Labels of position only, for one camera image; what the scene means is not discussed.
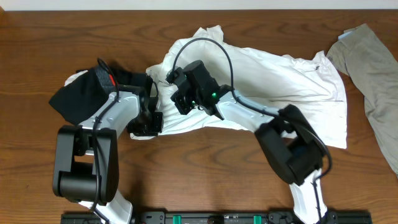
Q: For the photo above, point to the grey khaki garment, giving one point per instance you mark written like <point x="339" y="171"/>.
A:
<point x="359" y="54"/>

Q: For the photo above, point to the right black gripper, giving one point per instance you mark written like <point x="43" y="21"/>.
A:
<point x="178" y="98"/>

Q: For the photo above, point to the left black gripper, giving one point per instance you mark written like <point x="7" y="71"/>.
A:
<point x="147" y="123"/>

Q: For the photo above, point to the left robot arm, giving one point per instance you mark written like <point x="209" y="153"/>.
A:
<point x="86" y="169"/>

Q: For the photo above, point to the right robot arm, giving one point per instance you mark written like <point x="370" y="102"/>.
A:
<point x="291" y="146"/>

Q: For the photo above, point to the white printed t-shirt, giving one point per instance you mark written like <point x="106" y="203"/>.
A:
<point x="313" y="86"/>

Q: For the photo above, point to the black shorts red waistband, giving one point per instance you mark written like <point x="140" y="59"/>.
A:
<point x="84" y="96"/>

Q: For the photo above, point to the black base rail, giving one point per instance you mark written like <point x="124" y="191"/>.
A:
<point x="275" y="217"/>

